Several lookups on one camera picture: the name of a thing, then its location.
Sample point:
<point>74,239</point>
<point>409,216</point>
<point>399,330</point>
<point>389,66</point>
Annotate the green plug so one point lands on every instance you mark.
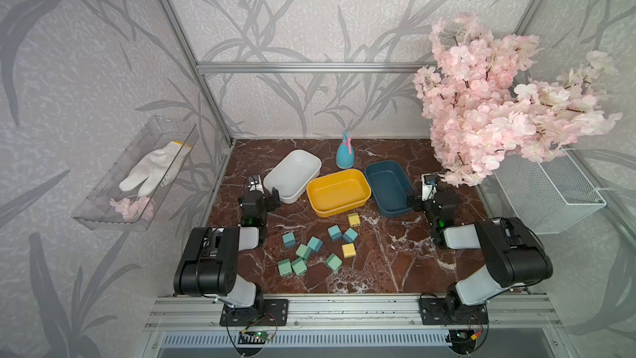
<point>285,268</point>
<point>299,267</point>
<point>334,263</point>
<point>303,252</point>

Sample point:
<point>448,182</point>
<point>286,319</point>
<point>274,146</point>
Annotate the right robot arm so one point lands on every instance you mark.
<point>514,257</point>

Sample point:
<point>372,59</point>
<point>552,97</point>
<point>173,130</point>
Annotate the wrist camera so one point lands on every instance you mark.
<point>254,183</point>
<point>429,185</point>

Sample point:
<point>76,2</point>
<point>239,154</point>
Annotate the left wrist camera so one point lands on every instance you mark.
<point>254,183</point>

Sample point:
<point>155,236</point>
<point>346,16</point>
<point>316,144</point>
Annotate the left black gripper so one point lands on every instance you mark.
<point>258,199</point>

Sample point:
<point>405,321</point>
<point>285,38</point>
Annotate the white work glove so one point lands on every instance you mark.
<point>156,169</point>

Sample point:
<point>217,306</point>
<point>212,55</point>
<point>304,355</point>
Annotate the dark teal storage box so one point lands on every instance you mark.
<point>390,188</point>

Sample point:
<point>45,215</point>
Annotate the white wire mesh basket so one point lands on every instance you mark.
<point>548,197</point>

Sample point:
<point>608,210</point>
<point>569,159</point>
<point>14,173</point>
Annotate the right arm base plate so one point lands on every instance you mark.
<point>450,311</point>

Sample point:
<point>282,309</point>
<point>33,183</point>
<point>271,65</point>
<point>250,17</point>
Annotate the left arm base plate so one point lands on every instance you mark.
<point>269,312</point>

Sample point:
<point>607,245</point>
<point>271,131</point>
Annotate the clear acrylic wall shelf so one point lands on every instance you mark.
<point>128,196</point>

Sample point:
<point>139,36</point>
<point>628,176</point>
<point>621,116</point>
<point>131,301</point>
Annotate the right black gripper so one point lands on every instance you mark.
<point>435,201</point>

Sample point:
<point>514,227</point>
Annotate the pink flower on shelf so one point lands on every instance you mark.
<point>134,208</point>

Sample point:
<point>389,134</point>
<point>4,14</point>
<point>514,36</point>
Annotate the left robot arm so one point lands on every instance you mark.
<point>209,264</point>

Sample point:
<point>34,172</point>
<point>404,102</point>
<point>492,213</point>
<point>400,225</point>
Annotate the teal plug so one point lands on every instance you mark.
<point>335,232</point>
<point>315,244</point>
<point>350,236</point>
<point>289,240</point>

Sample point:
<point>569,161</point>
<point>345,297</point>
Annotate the pink cherry blossom plant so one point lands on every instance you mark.
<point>480,114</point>

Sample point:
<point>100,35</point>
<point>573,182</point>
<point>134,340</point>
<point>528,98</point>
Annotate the white storage box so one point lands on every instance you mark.
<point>292,175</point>

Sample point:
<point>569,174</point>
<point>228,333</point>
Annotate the yellow storage box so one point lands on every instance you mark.
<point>338,192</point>

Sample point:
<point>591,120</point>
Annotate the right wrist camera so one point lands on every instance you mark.
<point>429,185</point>

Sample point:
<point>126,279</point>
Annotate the yellow plug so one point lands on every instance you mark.
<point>354,220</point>
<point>348,251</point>

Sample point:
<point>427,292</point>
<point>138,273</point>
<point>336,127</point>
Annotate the aluminium front rail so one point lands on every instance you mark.
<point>355,311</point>

